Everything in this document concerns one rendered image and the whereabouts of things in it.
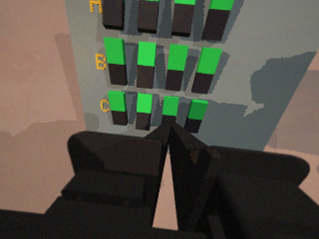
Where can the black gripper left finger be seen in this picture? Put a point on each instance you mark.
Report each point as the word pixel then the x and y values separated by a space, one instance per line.
pixel 124 154

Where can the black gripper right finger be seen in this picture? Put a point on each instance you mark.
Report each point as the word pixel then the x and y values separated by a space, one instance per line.
pixel 195 165

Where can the grey switch panel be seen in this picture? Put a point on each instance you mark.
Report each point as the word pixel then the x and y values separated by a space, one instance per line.
pixel 224 70

